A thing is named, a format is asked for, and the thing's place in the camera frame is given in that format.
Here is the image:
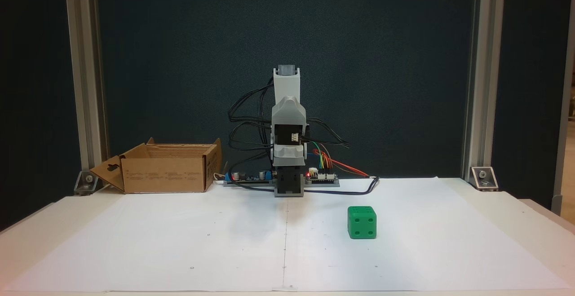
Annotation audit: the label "brown cardboard box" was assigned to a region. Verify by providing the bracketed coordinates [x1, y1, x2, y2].
[90, 137, 222, 194]

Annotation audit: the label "green jumper wire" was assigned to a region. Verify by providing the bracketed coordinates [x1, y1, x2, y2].
[309, 141, 332, 172]

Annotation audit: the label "black servo cable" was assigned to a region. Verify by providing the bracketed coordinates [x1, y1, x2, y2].
[305, 117, 351, 149]
[228, 78, 275, 126]
[228, 123, 274, 164]

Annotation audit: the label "red and orange wire pair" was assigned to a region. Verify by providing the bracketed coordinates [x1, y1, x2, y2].
[314, 149, 370, 177]

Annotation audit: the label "green dice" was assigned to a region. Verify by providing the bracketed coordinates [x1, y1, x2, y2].
[347, 206, 377, 239]

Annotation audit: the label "aluminium frame post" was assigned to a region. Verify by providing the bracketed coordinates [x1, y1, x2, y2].
[462, 0, 506, 182]
[64, 0, 108, 184]

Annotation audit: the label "grey mounting plate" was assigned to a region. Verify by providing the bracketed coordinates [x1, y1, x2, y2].
[223, 178, 341, 188]

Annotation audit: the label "metal corner bracket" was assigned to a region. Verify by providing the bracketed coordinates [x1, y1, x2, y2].
[74, 170, 99, 195]
[470, 167, 498, 192]

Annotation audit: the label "blue circuit board with capacitors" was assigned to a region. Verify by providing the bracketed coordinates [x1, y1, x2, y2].
[225, 167, 274, 183]

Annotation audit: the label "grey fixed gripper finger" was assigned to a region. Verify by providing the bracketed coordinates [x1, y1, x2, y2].
[272, 97, 307, 125]

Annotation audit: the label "black power cable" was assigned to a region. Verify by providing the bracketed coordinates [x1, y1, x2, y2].
[233, 176, 380, 196]

